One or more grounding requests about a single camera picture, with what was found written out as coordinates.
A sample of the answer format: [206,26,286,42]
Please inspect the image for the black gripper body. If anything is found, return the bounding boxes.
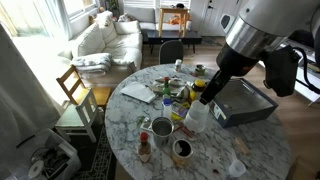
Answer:
[215,42,260,78]

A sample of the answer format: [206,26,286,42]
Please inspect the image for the dark jar yellow lid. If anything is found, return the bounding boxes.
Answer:
[192,78,207,93]

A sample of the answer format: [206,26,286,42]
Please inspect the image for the small wooden block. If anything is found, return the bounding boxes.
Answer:
[234,137,252,156]

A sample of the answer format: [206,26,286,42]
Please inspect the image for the white door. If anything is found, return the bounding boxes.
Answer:
[199,0,241,37]

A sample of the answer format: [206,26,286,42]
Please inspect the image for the dark patterned rug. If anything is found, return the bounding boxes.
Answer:
[71,123,118,180]

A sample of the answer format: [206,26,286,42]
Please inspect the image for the colourful snack packets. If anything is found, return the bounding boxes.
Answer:
[171,101,191,121]

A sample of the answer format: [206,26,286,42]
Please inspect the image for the white sofa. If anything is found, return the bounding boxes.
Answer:
[58,10,144,88]

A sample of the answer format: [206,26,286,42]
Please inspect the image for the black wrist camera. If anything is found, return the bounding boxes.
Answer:
[263,44,301,98]

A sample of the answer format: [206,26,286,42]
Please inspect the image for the black shell chair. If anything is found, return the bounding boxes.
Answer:
[158,39,185,65]

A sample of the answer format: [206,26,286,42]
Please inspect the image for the white curtain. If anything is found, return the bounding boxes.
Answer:
[0,21,64,168]

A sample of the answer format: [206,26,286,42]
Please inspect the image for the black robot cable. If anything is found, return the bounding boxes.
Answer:
[293,46,320,96]

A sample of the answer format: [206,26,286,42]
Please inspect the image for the tall wooden side table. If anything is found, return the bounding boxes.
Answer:
[157,7,189,38]

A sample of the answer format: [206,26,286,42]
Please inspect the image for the orange plush toy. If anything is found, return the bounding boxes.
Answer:
[166,14,191,26]

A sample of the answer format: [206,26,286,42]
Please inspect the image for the steel mug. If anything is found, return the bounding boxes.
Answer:
[147,116,175,148]

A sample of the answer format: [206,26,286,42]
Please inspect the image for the clear plastic storage bin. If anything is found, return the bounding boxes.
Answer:
[0,128,83,180]

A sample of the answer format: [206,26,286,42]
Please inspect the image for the light wooden board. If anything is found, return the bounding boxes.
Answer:
[286,155,320,180]

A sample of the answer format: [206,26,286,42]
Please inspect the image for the white paper sheet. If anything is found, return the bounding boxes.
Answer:
[119,81,158,104]

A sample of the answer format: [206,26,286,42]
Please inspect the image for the white bottle blue cap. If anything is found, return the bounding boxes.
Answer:
[162,98,173,121]

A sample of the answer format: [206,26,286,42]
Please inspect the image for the black coffee table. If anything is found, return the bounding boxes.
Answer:
[146,29,203,55]

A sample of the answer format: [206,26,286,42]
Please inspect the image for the grey two-seat sofa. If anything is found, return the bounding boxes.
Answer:
[123,6,193,32]

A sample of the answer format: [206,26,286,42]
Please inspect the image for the wooden chair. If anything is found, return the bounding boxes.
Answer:
[55,64,113,108]

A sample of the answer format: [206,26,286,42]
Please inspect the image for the yellow lemon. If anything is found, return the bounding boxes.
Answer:
[188,89,197,103]

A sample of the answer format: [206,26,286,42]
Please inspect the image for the small white bottle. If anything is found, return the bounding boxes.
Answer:
[174,58,183,73]

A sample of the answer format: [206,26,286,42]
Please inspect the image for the hot sauce bottle red cap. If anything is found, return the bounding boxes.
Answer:
[137,131,153,164]

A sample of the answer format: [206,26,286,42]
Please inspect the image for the folded grey blanket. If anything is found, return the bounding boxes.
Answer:
[70,52,113,75]

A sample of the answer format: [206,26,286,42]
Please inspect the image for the white chair green seat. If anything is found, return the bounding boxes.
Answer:
[54,88,101,144]

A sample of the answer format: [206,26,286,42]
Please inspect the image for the dark blue cardboard box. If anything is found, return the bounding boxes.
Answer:
[209,78,279,129]

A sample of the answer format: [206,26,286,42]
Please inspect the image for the green bottle red cap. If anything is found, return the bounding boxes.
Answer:
[162,76,172,100]

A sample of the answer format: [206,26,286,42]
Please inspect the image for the translucent plastic container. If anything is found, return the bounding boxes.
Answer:
[183,99,210,134]

